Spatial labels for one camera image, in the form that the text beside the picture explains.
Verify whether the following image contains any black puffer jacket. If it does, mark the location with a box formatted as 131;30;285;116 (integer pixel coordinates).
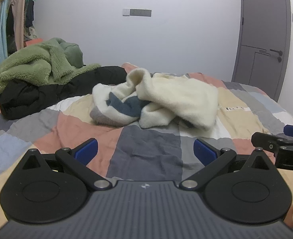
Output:
0;66;127;120

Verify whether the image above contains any black door handle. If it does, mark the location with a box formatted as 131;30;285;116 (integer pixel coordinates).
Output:
270;48;283;63

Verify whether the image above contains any patchwork bed quilt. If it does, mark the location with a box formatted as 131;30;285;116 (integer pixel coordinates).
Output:
0;73;293;227

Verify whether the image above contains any wall switch panel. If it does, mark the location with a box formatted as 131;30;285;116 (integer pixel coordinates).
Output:
122;8;152;17

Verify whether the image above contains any grey door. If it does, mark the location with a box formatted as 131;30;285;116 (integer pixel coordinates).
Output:
232;0;291;101

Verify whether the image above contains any cream striped fleece sweater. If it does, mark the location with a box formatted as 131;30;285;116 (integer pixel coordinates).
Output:
90;68;218;130

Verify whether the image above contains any green fleece jacket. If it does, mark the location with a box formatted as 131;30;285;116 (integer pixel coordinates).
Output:
0;38;101;93

